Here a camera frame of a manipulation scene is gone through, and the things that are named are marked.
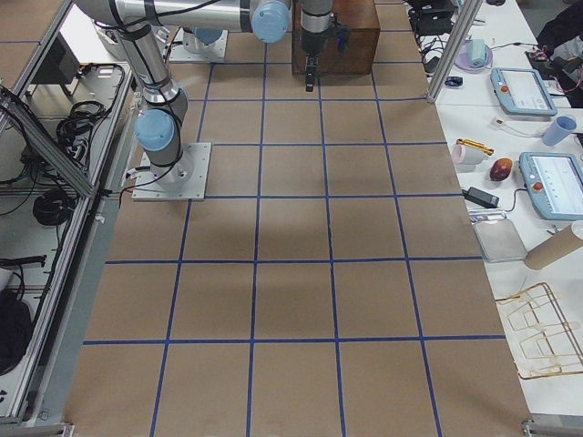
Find cardboard tube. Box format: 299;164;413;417
525;220;582;269

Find gold wire rack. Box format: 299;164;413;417
496;282;582;381

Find purple plate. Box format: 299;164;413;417
455;45;493;73

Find red mango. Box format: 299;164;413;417
489;158;513;182

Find dark wooden drawer box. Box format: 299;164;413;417
291;1;380;76

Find pink mug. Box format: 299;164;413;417
451;144;487;166

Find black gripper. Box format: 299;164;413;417
300;29;329;93

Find teach pendant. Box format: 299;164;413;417
518;152;582;220
490;67;557;117

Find light blue cup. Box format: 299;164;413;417
542;116;578;147

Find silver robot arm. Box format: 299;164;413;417
76;1;292;150
182;27;223;53

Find teal cup on plate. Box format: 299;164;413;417
465;39;487;68

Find lower teach pendant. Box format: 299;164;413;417
518;152;582;220

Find black power adapter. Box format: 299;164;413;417
462;187;499;208

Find gold bar tool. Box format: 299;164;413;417
456;138;495;157

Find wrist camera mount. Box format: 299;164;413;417
332;18;351;53

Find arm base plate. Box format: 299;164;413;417
167;28;229;64
131;143;211;201

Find upper teach pendant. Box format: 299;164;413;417
490;67;557;117

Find aluminium frame post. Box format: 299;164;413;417
426;0;483;104

